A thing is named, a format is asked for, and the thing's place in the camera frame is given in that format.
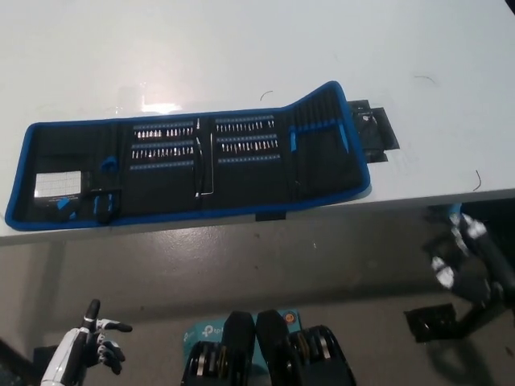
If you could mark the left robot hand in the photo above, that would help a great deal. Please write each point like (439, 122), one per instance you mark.
(66, 354)

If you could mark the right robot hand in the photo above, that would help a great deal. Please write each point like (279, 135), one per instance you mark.
(468, 241)

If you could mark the black blue-edged toolkit roll case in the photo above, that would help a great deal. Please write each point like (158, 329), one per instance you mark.
(241, 181)

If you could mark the blue object under desk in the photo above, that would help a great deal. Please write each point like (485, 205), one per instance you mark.
(454, 208)

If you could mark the dark square floor object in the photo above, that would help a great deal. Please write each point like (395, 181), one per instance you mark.
(42, 358)

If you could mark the black table leg with foot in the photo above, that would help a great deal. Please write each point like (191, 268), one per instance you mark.
(432, 321)

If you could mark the teal tp-link box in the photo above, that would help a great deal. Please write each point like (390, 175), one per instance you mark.
(205, 333)

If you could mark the black tape patch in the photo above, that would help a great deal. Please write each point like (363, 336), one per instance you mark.
(378, 132)

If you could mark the black tool with blue stripes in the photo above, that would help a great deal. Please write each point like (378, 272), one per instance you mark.
(102, 207)

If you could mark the small blue flat pick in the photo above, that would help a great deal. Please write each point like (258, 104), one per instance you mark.
(62, 202)

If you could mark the blue plastic pry stick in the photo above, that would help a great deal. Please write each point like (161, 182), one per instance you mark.
(344, 136)

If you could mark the white grid magnetic mat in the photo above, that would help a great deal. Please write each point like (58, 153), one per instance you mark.
(58, 185)

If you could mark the blue triangular opening pick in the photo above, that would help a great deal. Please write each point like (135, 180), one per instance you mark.
(108, 163)

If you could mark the blue plastic spudger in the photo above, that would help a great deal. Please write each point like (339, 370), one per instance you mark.
(293, 138)

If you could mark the blue bit holder strip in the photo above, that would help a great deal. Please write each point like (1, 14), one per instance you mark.
(247, 160)
(161, 165)

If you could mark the blue strip of screwdriver bits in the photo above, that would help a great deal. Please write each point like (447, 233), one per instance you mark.
(247, 143)
(163, 129)
(245, 124)
(161, 149)

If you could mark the black metal tweezers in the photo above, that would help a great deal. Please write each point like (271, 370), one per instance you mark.
(197, 169)

